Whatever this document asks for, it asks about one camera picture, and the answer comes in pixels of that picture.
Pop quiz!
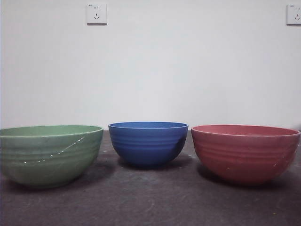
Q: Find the red ribbed bowl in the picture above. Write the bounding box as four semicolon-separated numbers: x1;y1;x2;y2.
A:
191;124;301;187

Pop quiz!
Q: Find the green ribbed bowl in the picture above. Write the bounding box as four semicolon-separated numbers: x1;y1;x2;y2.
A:
0;124;104;189

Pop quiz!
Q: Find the blue ribbed bowl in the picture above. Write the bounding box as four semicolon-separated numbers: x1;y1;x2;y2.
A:
108;121;189;169

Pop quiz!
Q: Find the white wall socket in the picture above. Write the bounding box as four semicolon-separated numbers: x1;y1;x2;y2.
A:
87;3;108;26
286;4;301;26

